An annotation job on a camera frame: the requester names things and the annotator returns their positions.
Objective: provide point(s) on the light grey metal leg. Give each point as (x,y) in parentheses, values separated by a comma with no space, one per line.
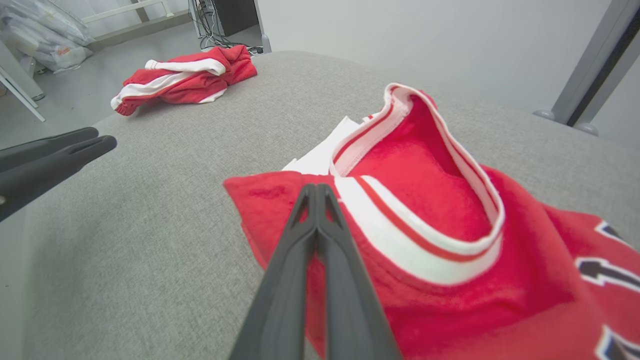
(262,30)

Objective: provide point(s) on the dark cabinet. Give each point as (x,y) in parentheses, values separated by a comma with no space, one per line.
(235,15)

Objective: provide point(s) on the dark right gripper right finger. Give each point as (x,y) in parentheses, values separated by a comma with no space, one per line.
(350,300)

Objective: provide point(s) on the red shorts with white trim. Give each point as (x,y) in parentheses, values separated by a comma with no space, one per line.
(190,85)

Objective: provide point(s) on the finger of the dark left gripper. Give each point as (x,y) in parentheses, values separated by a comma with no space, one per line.
(50,175)
(45,149)

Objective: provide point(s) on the white metal table frame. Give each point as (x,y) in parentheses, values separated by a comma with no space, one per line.
(20,80)

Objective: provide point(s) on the red and white jersey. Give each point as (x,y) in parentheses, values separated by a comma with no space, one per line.
(425,200)

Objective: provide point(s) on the white metal bar frame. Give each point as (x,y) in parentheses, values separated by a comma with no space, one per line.
(130,10)

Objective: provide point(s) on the grey partition post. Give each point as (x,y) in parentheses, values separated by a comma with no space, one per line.
(595,60)

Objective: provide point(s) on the clear plastic bags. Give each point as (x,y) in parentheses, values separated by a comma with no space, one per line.
(45,35)

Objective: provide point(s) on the grey cylindrical post foot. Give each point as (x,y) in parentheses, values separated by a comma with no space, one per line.
(544,114)
(586,129)

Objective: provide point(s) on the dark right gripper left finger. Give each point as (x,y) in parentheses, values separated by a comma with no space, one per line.
(280,300)

